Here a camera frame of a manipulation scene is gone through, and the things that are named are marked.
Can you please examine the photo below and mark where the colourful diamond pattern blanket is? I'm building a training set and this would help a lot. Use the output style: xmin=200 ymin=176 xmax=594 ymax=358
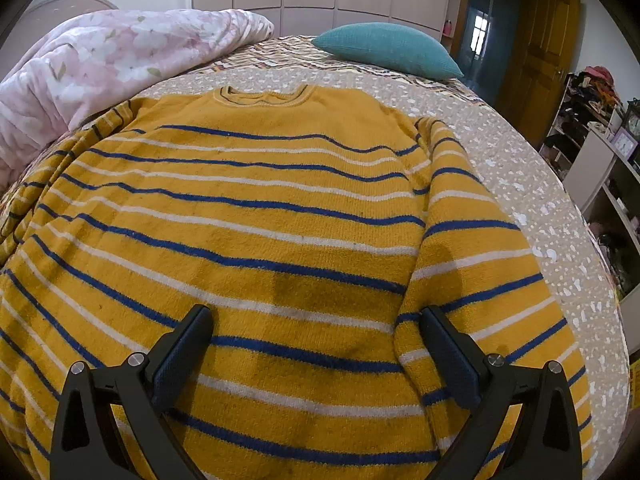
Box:
xmin=196 ymin=36 xmax=484 ymax=107

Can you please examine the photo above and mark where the white cluttered shelf unit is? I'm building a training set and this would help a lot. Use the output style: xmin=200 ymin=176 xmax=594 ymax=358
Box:
xmin=539 ymin=66 xmax=639 ymax=354

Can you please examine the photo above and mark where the pink floral comforter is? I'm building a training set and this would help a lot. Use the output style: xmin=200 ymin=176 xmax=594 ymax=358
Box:
xmin=1 ymin=9 xmax=273 ymax=188

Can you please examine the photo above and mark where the small framed clock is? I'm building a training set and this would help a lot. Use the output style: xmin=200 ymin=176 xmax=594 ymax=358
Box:
xmin=612 ymin=127 xmax=639 ymax=160

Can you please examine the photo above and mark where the round mauve headboard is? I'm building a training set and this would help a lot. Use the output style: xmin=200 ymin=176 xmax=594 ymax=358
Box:
xmin=0 ymin=0 xmax=115 ymax=78

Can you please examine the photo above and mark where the yellow striped knit sweater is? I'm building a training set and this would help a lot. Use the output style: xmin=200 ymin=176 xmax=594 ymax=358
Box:
xmin=1 ymin=86 xmax=592 ymax=479

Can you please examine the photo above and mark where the beige dotted quilt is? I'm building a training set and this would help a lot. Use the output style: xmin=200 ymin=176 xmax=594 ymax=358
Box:
xmin=142 ymin=64 xmax=629 ymax=479

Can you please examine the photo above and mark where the teal pillow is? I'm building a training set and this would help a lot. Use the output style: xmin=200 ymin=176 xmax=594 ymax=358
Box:
xmin=311 ymin=22 xmax=463 ymax=81

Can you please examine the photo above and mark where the brown wooden door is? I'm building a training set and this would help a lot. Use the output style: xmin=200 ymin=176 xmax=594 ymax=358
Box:
xmin=495 ymin=0 xmax=580 ymax=148

